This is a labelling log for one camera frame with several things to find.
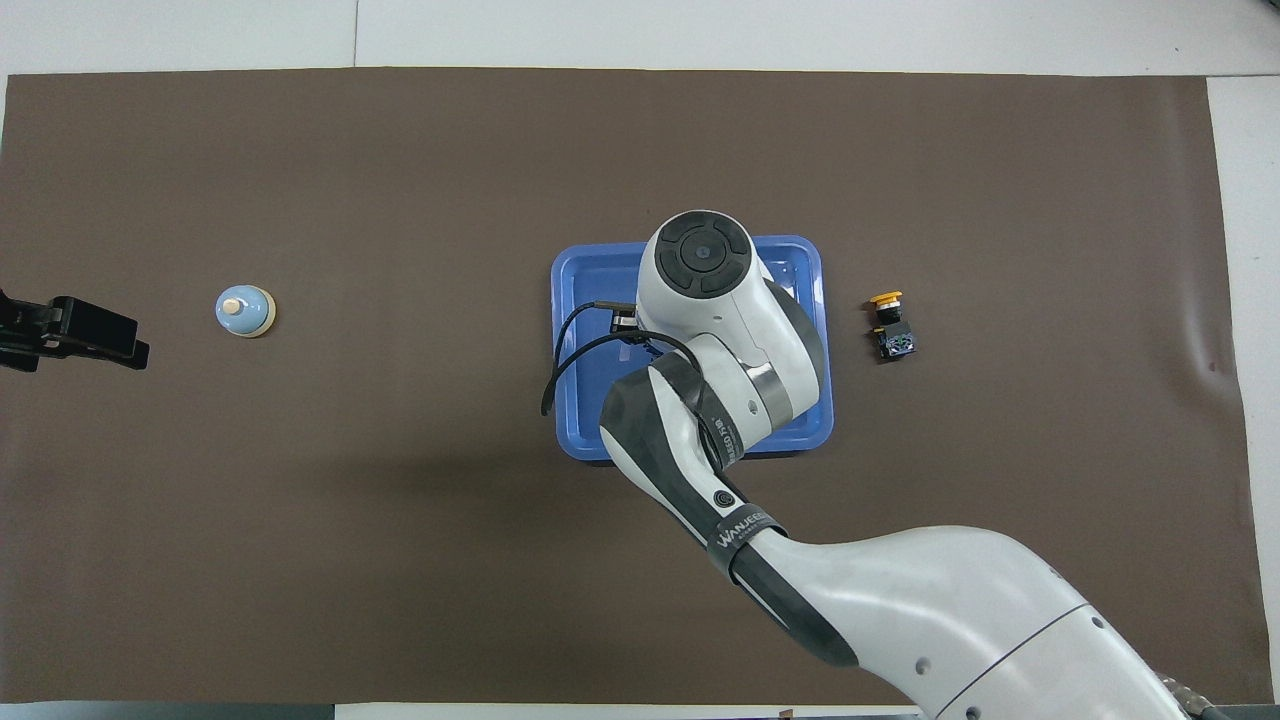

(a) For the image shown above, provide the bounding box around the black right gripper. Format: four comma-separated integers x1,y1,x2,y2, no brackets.
608,303,663,346

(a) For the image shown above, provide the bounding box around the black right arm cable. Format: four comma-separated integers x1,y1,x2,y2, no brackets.
540,300,723,471

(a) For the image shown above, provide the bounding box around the blue plastic tray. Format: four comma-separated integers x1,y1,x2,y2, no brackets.
550,235,836,463

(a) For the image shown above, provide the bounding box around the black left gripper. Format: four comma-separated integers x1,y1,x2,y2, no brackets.
0,288,151,374

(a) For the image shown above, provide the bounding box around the yellow push button switch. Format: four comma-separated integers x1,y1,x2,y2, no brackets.
867,291,918,363

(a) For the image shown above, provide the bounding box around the brown table mat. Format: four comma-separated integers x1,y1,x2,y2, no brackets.
0,67,1274,706

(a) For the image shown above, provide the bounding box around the light blue desk bell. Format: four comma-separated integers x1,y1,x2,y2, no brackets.
215,285,277,339

